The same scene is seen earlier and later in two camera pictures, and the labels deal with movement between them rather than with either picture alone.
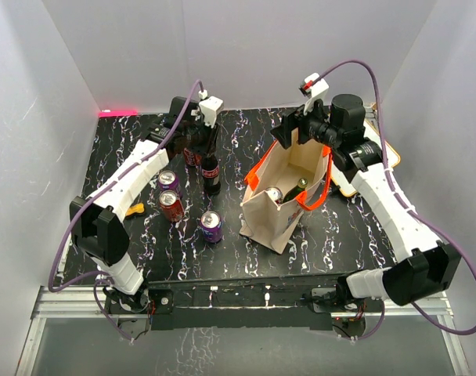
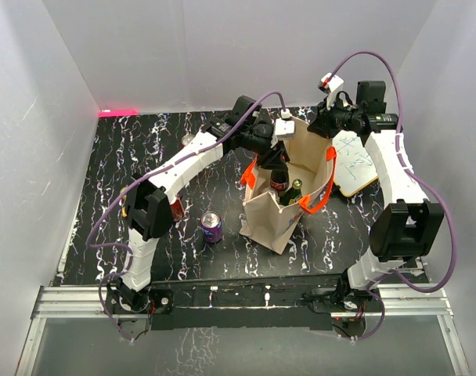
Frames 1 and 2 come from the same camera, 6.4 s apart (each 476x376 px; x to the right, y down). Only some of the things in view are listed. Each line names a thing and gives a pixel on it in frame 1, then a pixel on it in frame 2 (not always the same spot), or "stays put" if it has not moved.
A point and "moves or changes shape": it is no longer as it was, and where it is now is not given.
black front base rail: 285,302 stays put
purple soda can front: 211,226 stays put
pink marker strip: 119,113 stays put
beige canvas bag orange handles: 260,219 stays put
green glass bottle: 291,194 moves or changes shape
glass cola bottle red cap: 210,175 → 279,181
